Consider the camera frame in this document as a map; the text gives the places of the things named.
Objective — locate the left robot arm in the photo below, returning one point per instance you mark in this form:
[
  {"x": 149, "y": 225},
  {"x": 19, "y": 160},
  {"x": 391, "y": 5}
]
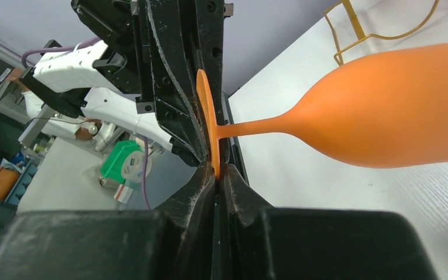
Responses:
[{"x": 65, "y": 80}]

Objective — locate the orange box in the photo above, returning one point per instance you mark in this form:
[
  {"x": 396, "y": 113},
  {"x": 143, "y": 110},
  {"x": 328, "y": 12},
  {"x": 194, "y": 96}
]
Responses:
[{"x": 8, "y": 178}]

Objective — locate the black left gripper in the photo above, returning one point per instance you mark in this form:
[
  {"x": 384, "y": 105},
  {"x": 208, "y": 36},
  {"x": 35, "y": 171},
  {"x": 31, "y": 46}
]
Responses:
[{"x": 126, "y": 63}]

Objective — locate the gold wire glass rack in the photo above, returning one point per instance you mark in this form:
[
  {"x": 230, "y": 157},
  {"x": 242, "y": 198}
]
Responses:
[{"x": 360, "y": 34}]

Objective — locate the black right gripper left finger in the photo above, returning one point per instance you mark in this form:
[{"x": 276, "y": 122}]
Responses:
[{"x": 91, "y": 245}]

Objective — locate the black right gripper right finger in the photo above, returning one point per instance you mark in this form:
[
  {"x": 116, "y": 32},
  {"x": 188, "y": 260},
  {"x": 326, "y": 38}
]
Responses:
[{"x": 296, "y": 243}]

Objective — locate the green tape dispenser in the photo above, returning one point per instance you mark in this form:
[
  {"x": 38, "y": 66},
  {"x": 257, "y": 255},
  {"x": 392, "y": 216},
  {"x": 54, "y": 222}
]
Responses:
[{"x": 127, "y": 161}]

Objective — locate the orange wine glass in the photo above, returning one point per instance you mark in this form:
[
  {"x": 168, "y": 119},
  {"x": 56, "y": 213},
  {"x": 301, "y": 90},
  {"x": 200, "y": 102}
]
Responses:
[{"x": 384, "y": 110}]

